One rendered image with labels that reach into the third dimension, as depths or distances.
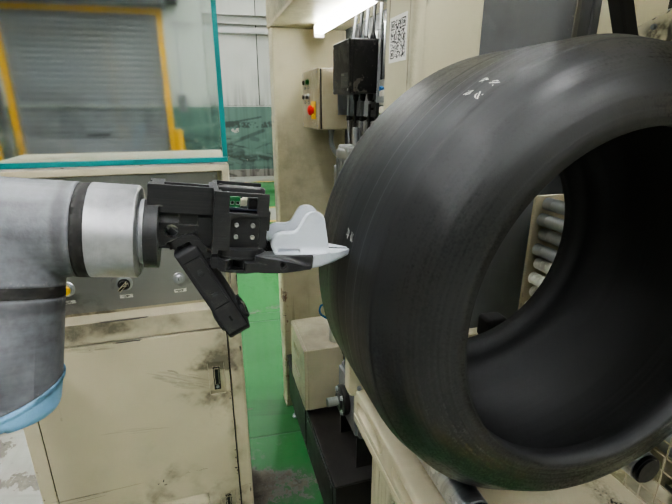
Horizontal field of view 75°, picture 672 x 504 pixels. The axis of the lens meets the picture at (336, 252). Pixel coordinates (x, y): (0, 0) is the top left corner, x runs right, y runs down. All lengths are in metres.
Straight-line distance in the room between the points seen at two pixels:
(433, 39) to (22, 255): 0.66
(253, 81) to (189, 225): 9.18
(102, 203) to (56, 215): 0.04
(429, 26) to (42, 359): 0.70
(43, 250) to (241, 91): 9.20
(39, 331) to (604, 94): 0.54
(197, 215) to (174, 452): 1.05
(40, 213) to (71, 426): 0.99
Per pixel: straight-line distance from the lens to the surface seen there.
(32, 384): 0.47
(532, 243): 1.17
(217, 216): 0.43
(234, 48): 9.65
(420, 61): 0.81
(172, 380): 1.29
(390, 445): 0.80
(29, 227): 0.44
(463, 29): 0.85
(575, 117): 0.47
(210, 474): 1.49
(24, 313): 0.46
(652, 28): 0.98
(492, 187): 0.42
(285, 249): 0.47
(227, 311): 0.48
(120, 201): 0.44
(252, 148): 9.56
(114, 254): 0.44
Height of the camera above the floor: 1.40
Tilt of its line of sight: 18 degrees down
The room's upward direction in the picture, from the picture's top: straight up
